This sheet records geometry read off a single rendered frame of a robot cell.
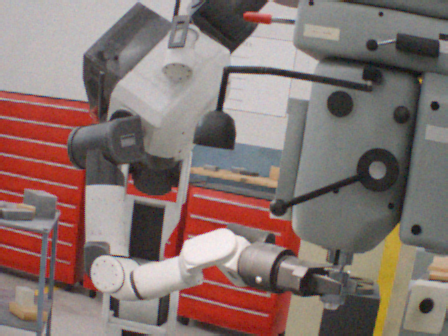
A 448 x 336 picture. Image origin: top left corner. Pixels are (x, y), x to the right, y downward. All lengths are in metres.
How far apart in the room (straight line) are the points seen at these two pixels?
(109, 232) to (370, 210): 0.57
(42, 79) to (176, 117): 9.96
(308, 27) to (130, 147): 0.53
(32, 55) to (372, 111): 10.57
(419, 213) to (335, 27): 0.34
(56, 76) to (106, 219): 9.94
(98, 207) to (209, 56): 0.42
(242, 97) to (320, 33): 9.39
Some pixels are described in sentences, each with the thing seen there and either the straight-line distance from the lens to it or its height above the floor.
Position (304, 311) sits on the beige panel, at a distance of 3.49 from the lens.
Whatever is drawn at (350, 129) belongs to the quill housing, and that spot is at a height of 1.51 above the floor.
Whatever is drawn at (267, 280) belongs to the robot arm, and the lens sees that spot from 1.73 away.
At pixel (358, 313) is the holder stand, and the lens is 2.04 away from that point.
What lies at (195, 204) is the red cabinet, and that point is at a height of 0.88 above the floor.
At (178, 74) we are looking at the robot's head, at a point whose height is 1.57.
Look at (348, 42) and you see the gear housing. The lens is 1.57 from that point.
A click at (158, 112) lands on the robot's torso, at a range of 1.96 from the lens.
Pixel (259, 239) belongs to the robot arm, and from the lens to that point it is 1.80.
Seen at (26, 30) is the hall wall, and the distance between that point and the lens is 12.13.
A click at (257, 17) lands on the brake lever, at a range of 1.82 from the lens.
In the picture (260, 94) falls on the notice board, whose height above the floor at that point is 1.77.
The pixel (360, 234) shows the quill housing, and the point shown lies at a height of 1.34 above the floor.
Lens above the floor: 1.51
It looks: 3 degrees down
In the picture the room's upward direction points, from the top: 9 degrees clockwise
